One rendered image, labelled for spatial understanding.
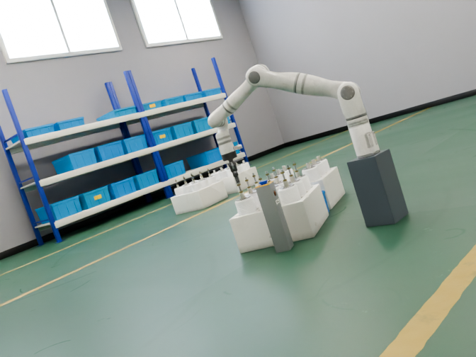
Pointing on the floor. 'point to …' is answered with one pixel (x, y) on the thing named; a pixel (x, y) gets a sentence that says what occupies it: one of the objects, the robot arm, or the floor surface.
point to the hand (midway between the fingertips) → (236, 179)
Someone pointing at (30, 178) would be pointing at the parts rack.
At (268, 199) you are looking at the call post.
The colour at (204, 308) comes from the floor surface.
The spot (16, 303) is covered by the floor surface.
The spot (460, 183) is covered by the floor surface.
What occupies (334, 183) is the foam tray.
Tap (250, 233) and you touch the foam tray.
